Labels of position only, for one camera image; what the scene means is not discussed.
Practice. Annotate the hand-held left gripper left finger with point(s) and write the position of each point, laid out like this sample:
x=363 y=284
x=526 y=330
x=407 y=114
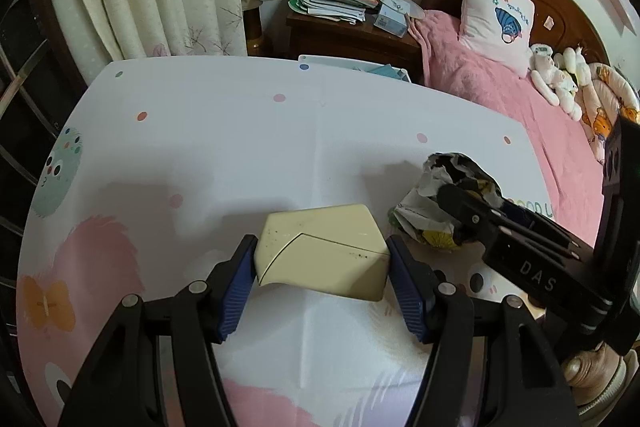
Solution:
x=240 y=287

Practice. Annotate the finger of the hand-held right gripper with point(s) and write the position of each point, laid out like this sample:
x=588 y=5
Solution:
x=470 y=217
x=517 y=210

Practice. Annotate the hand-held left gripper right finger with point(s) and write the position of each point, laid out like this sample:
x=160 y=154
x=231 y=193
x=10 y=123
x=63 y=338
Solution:
x=405 y=287

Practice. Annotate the black gold foil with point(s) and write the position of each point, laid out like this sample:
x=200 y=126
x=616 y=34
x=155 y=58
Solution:
x=425 y=212

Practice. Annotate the cream box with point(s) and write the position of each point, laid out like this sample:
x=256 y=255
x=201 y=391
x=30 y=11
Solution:
x=320 y=252

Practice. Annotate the person's right hand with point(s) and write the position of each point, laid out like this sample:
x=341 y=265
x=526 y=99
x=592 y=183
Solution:
x=592 y=367

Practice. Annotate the pink fleece blanket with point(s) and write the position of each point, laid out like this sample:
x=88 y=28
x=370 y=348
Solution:
x=500 y=107

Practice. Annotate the rolled bear print quilt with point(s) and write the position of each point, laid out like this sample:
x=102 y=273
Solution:
x=600 y=107

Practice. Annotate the white yellow plush toy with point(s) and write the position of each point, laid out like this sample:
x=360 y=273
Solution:
x=570 y=77

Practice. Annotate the white pink plush toy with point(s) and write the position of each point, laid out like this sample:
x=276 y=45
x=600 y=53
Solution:
x=545 y=67

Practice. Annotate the cartoon printed tablecloth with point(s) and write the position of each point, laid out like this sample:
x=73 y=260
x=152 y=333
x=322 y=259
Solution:
x=200 y=132

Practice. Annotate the white plastic storage box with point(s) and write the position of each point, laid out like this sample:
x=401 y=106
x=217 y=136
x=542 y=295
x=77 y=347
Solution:
x=380 y=71

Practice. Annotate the pink embroidered pillow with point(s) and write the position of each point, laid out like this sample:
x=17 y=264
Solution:
x=485 y=32

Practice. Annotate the small pink sticker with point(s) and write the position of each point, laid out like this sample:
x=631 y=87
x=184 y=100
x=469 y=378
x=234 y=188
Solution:
x=548 y=22

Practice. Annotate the blue tissue box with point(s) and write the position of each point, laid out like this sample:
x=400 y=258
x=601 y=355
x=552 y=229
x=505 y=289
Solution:
x=392 y=21

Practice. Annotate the dark wooden nightstand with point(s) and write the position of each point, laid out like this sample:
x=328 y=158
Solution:
x=330 y=42

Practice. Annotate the metal window grille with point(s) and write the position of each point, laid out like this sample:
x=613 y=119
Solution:
x=30 y=62

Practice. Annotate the pink wall sticker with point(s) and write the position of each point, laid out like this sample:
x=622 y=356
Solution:
x=615 y=4

